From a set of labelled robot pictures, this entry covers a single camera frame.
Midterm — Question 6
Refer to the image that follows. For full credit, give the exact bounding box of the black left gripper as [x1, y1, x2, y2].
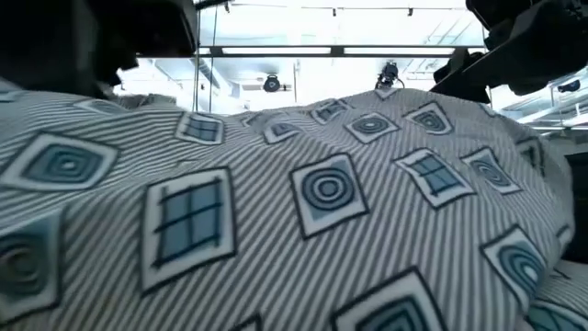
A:
[0, 0, 199, 100]

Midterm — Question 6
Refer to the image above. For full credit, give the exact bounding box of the black camera with cable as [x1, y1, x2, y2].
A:
[373, 60, 407, 92]

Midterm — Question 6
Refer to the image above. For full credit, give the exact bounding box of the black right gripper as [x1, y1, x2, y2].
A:
[429, 0, 588, 105]

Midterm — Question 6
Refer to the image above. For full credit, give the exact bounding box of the grey striped patterned cloth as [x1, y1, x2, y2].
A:
[0, 76, 588, 331]

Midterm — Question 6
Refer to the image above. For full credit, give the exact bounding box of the black dome ceiling camera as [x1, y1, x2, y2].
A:
[262, 73, 282, 95]

